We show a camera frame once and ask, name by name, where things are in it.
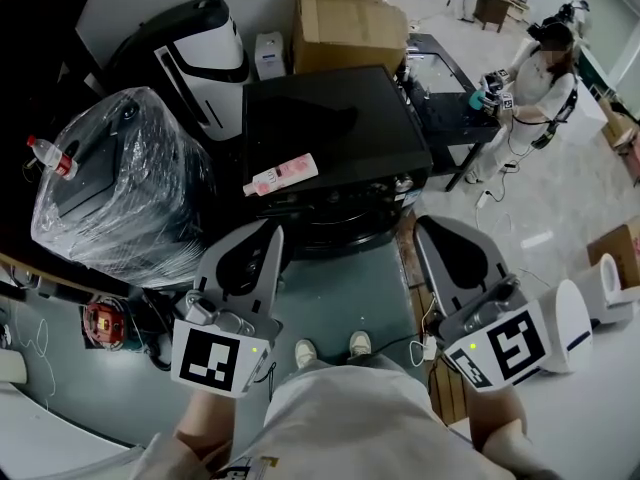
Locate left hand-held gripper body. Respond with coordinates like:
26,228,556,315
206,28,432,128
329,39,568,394
169,291,284,399

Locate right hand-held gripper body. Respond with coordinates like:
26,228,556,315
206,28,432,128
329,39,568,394
433,273,555,394

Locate black washing machine door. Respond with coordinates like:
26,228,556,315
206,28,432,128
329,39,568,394
294,207,402,262

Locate person's right forearm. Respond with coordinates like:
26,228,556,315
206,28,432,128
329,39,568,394
464,385,532,453

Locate person's left forearm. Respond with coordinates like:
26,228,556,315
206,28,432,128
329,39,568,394
174,387,242,465

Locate black washing machine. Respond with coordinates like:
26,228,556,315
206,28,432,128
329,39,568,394
242,65,434,262

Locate cardboard boxes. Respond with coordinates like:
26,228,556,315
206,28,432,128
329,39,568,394
292,0,409,75

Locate white round appliance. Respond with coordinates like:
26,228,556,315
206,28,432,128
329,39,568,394
539,278,594,374

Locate teal floor mat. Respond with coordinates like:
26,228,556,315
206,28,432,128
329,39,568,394
64,240,431,449

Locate person's left shoe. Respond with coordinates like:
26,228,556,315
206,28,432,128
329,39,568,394
294,337,319,369

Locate person's shoe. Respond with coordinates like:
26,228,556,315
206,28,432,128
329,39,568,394
294,337,319,369
347,330,374,360

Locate wooden slat mat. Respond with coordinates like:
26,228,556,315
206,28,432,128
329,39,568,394
399,240,471,427

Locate person's right shoe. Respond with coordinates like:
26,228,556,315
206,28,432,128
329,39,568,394
347,330,374,360

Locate person's grey trousers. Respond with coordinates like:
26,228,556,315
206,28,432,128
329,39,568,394
292,350,401,379

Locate red round device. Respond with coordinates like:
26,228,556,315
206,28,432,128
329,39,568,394
82,300,127,353

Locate pink shampoo bottle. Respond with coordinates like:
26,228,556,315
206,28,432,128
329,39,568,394
242,152,321,199

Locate plastic-wrapped dark appliance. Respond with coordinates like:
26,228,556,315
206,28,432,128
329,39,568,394
29,86,216,287

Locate white toilet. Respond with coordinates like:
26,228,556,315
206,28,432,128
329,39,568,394
597,252,640,324

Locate white card with yellow corner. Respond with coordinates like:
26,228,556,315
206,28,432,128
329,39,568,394
209,455,281,480

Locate brown wooden board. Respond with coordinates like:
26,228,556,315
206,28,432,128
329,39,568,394
0,252,96,305

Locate black sink table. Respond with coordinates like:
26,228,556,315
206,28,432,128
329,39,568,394
399,32,504,193

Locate person's white shirt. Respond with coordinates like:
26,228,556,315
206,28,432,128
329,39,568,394
134,357,566,480

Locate clear bottle with red label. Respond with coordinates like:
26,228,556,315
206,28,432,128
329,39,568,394
27,135,80,182

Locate white sink basin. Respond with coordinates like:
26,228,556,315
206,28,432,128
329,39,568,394
417,50,476,94

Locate white and black appliance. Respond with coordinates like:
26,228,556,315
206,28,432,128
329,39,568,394
107,0,251,142

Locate white box with blue label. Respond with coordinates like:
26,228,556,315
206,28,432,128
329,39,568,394
254,32,287,82

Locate wooden table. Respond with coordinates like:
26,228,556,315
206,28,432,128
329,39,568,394
474,0,531,33

